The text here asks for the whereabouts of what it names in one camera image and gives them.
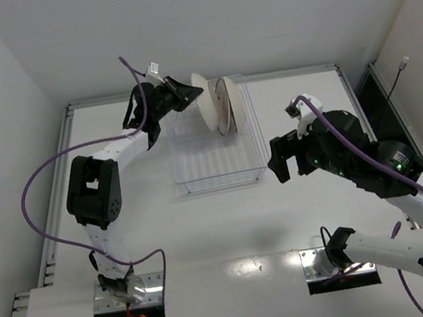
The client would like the floral patterned plate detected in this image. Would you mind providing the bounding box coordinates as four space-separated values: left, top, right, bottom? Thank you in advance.
191 73 220 131
223 76 247 132

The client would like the orange sunburst glass plate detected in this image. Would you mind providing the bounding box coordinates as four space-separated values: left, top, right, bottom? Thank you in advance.
214 76 238 136

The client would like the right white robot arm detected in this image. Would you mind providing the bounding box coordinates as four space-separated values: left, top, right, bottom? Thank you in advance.
268 93 423 282

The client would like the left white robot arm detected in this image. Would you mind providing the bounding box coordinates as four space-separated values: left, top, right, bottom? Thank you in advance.
66 76 206 304

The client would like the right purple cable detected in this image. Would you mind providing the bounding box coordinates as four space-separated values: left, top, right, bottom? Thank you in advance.
291 77 423 317

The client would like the purple cable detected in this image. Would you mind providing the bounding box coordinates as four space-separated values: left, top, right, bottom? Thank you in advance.
2 53 177 301
291 77 423 317

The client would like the clear wire dish rack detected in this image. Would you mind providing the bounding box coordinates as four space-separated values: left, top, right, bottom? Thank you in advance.
165 74 268 195

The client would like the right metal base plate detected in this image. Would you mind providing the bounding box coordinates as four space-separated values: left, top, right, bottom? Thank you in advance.
299 247 377 282

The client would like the metal base plate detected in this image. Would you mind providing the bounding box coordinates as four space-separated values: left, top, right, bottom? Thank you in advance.
93 272 164 315
299 247 377 282

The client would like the black cable with white plug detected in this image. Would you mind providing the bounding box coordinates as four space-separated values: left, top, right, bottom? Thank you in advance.
375 54 417 110

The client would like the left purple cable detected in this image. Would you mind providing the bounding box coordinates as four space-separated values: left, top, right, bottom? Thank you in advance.
2 53 177 301

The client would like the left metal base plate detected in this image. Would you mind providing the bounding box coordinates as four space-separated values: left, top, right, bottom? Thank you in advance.
93 272 164 315

